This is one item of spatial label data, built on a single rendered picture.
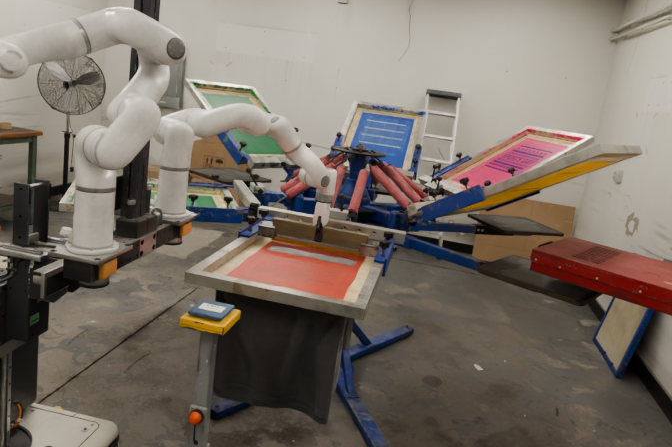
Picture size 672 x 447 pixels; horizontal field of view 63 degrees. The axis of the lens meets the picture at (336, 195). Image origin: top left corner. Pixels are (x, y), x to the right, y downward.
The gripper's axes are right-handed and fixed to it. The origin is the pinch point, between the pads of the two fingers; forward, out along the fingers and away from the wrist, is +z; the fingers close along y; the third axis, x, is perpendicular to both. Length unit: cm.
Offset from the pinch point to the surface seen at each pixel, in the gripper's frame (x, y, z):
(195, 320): -14, 85, 6
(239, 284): -11, 62, 3
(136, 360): -102, -43, 101
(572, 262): 99, 0, -8
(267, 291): -2, 62, 3
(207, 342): -12, 81, 14
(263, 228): -23.5, 3.0, 0.2
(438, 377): 64, -101, 102
